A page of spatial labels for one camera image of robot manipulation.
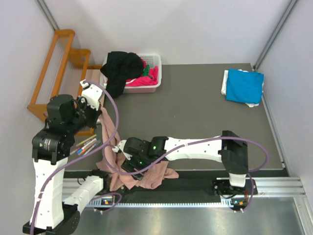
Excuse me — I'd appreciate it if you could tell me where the magenta t shirt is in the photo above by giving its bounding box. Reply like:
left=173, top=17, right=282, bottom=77
left=126, top=60, right=159, bottom=87

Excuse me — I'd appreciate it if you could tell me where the bundle of marker pens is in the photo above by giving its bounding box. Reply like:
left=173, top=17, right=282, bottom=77
left=70, top=134, right=99, bottom=155

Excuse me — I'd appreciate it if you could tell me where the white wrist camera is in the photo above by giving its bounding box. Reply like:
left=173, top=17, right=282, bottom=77
left=112, top=140, right=126, bottom=154
left=80, top=80, right=104, bottom=111

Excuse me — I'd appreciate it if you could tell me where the pink t shirt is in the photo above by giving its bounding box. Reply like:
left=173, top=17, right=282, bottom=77
left=96, top=108, right=179, bottom=191

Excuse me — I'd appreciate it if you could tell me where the blue folded t shirt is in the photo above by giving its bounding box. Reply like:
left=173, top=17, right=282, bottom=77
left=225, top=69, right=265, bottom=104

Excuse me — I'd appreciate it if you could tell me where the white folded t shirt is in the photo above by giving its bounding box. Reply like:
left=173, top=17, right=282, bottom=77
left=221, top=69, right=265, bottom=108

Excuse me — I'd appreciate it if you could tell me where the green t shirt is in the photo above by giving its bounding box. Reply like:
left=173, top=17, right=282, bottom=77
left=142, top=65, right=150, bottom=76

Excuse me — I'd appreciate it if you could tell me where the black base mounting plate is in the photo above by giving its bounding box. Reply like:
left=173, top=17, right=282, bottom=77
left=83, top=170, right=257, bottom=204

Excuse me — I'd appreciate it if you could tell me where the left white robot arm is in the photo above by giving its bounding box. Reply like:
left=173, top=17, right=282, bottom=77
left=22, top=94, right=111, bottom=235

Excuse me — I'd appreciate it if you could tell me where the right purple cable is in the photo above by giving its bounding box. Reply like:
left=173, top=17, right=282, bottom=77
left=102, top=136, right=269, bottom=212

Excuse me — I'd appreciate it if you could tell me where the orange wooden rack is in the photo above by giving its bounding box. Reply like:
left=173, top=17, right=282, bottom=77
left=27, top=29, right=102, bottom=122

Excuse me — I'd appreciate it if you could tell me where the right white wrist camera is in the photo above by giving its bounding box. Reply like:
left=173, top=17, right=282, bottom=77
left=112, top=140, right=126, bottom=154

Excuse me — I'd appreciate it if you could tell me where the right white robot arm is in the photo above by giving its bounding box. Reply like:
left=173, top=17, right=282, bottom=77
left=117, top=131, right=248, bottom=194

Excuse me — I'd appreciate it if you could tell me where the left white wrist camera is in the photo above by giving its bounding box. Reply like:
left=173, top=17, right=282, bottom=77
left=80, top=80, right=104, bottom=111

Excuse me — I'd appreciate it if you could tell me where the purple cable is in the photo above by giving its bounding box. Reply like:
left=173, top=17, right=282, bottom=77
left=102, top=136, right=269, bottom=212
left=29, top=79, right=123, bottom=235

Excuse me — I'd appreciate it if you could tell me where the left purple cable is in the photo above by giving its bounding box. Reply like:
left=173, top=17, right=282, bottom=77
left=29, top=79, right=123, bottom=235

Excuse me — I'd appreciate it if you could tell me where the grey slotted cable duct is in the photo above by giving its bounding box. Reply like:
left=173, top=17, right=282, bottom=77
left=86, top=197, right=234, bottom=209

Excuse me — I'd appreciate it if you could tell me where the black t shirt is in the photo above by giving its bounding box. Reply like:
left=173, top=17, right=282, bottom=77
left=100, top=51, right=144, bottom=98

